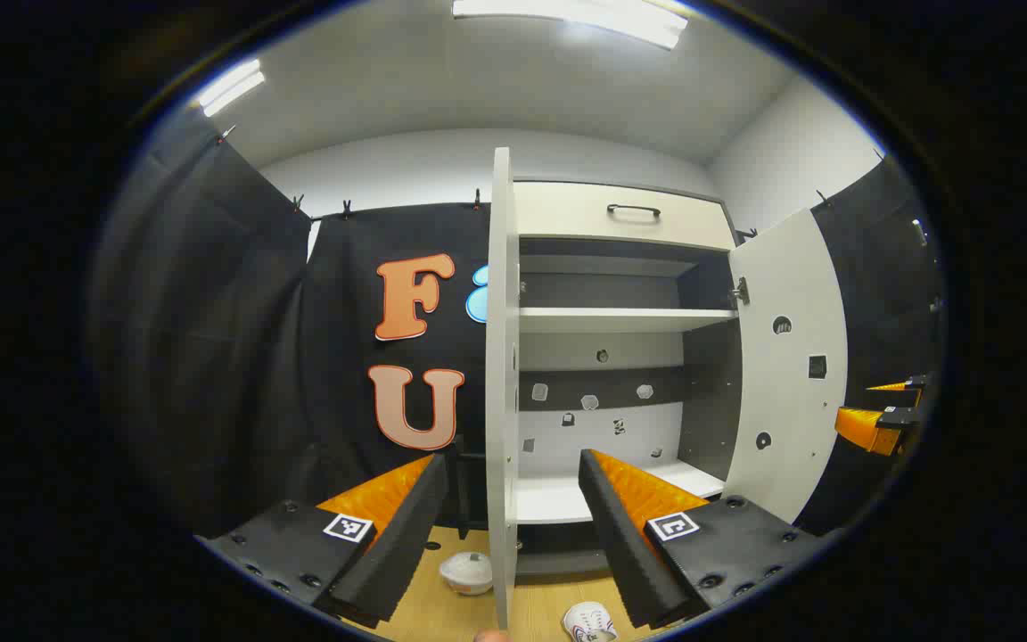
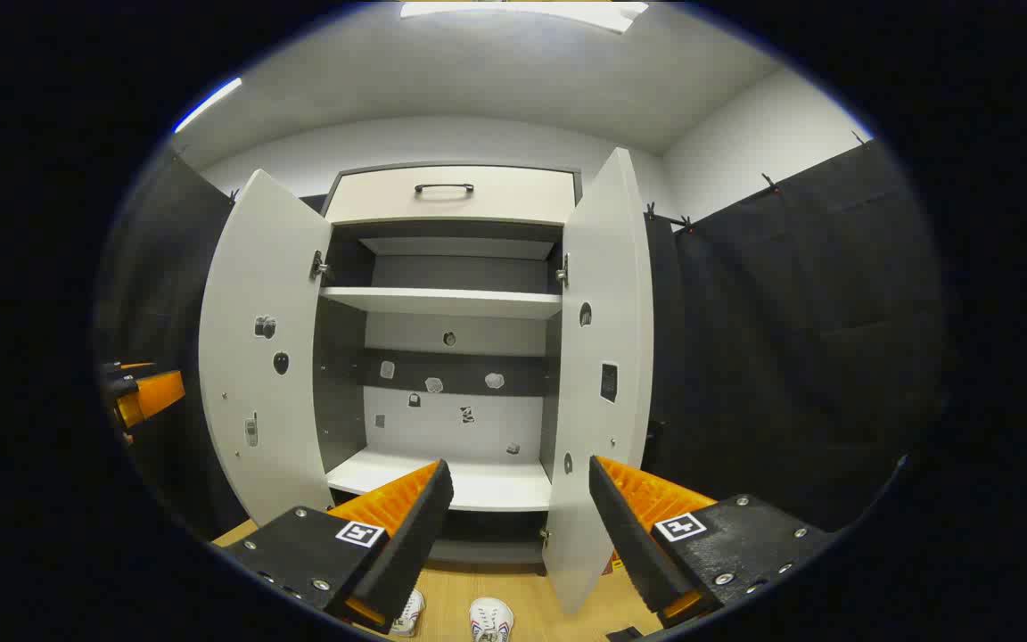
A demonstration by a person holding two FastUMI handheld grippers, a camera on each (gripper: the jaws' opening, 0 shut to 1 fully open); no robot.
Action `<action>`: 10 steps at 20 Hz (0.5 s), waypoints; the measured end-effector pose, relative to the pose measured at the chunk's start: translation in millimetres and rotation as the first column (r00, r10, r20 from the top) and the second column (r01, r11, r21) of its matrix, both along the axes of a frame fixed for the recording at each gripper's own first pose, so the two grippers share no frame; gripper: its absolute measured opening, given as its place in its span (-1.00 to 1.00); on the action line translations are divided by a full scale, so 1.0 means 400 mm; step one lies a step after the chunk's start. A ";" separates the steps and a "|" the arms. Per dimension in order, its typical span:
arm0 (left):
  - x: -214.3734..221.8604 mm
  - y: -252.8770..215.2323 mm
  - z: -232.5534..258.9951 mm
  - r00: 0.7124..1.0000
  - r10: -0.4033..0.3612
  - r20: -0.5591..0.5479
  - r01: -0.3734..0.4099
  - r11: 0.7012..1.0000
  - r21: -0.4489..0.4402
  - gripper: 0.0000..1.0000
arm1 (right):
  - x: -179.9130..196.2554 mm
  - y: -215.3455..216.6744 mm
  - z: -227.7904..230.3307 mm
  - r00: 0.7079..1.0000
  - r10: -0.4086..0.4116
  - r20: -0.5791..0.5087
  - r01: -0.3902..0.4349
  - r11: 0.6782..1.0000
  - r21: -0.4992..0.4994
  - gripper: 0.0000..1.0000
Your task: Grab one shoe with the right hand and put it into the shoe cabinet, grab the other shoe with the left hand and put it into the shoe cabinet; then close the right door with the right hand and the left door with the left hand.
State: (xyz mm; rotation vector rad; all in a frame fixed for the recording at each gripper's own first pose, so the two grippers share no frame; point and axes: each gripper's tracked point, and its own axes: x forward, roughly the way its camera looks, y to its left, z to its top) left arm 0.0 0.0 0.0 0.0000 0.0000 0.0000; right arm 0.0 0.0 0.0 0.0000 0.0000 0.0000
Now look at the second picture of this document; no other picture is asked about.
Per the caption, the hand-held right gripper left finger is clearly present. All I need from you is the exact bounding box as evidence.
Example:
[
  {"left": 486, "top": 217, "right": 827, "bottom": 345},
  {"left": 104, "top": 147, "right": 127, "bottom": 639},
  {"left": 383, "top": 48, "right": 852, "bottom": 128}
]
[{"left": 224, "top": 459, "right": 455, "bottom": 636}]

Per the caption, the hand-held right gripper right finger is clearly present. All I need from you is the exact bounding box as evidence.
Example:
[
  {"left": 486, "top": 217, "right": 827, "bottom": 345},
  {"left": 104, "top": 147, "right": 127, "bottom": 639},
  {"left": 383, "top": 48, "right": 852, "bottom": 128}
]
[{"left": 588, "top": 455, "right": 835, "bottom": 630}]

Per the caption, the white canvas shoe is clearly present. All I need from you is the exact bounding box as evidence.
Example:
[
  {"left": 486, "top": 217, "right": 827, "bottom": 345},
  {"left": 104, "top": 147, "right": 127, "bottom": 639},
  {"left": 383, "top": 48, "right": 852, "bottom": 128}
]
[
  {"left": 469, "top": 597, "right": 514, "bottom": 642},
  {"left": 391, "top": 588, "right": 426, "bottom": 638}
]

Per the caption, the white shoe cabinet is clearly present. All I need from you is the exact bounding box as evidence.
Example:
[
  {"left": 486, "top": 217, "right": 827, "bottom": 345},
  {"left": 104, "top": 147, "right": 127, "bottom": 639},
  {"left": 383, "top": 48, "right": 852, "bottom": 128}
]
[{"left": 313, "top": 162, "right": 584, "bottom": 567}]

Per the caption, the cabinet door with camera sticker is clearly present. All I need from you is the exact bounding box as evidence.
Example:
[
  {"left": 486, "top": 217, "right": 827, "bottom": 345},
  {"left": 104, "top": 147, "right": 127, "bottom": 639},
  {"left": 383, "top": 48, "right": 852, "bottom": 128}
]
[{"left": 199, "top": 169, "right": 336, "bottom": 527}]

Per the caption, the white cabinet shelf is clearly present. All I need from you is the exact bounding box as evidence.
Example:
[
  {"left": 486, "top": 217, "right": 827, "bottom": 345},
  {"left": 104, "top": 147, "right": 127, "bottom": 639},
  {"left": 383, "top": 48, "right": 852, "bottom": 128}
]
[{"left": 320, "top": 287, "right": 563, "bottom": 320}]

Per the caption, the white cabinet drawer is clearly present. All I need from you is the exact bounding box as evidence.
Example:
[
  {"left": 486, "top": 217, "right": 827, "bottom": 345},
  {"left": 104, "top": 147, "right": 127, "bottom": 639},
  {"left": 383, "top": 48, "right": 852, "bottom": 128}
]
[{"left": 326, "top": 165, "right": 579, "bottom": 226}]

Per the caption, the ceiling light panel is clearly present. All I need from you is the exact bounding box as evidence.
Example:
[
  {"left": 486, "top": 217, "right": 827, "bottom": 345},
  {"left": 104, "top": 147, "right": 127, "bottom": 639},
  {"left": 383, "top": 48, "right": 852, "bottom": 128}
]
[
  {"left": 173, "top": 78, "right": 243, "bottom": 135},
  {"left": 400, "top": 2, "right": 649, "bottom": 34}
]

